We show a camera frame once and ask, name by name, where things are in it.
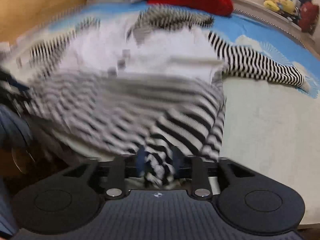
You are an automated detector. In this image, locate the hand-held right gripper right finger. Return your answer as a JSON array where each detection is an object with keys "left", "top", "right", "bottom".
[{"left": 171, "top": 146, "right": 256, "bottom": 200}]

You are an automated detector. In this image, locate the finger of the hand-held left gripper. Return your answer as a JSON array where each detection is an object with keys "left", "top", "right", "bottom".
[{"left": 0, "top": 69, "right": 30, "bottom": 98}]

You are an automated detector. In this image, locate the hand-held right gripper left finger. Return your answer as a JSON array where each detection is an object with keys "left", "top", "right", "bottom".
[{"left": 59, "top": 146, "right": 148, "bottom": 201}]

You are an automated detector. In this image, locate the black white striped top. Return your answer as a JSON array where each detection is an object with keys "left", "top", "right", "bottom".
[{"left": 0, "top": 5, "right": 312, "bottom": 191}]

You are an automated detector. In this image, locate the blue printed bedspread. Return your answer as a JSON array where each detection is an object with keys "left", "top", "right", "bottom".
[{"left": 47, "top": 1, "right": 320, "bottom": 230}]

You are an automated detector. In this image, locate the yellow plush toy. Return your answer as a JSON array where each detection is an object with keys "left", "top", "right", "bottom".
[{"left": 263, "top": 0, "right": 297, "bottom": 15}]

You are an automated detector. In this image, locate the wooden bed frame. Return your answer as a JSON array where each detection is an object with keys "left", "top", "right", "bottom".
[{"left": 0, "top": 0, "right": 88, "bottom": 46}]

